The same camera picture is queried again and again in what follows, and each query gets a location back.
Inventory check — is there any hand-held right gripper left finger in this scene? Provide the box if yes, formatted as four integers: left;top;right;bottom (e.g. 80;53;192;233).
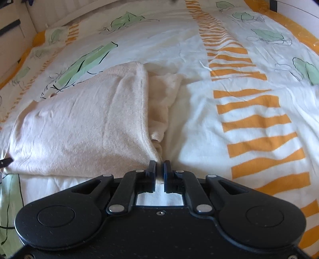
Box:
71;160;157;215

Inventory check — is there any cream knit garment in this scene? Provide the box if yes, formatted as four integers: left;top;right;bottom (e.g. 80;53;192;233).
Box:
5;61;185;178

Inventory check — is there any leaf and stripe printed bedspread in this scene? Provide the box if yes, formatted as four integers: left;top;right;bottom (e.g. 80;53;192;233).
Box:
0;0;319;259

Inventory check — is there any white cabinet with dark handles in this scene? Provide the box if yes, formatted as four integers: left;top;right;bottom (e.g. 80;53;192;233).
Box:
0;0;39;84

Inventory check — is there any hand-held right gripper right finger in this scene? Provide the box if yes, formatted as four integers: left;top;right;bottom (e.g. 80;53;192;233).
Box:
163;160;250;216

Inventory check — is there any white bed side panel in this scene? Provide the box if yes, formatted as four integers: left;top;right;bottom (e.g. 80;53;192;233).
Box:
268;0;319;28

